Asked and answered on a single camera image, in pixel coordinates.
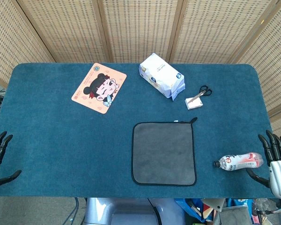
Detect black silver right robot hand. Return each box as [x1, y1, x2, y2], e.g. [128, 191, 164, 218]
[246, 130, 281, 200]

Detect grey and green cloth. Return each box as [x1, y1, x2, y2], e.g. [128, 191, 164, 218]
[131, 117, 199, 187]

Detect clear plastic drink bottle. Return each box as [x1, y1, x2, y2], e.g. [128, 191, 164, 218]
[212, 152, 264, 172]

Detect blue table mat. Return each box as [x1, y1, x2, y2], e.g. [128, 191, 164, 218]
[0, 62, 281, 199]

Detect blue storage bin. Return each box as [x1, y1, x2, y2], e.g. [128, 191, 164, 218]
[174, 198, 217, 223]

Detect white note pad block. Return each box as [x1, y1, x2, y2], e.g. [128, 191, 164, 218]
[184, 96, 204, 111]

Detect cartoon girl mouse pad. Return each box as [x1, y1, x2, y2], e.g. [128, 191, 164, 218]
[71, 62, 127, 115]

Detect grey robot torso base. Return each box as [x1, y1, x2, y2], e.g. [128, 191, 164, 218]
[83, 198, 187, 225]

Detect white tissue pack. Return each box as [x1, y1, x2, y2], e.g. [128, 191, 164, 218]
[138, 52, 186, 102]

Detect bamboo folding screen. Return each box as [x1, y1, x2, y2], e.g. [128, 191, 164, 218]
[0, 0, 281, 150]

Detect blue cable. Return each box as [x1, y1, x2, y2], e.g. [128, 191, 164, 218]
[63, 198, 81, 225]

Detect black handled scissors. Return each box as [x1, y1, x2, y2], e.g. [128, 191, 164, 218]
[189, 85, 212, 103]

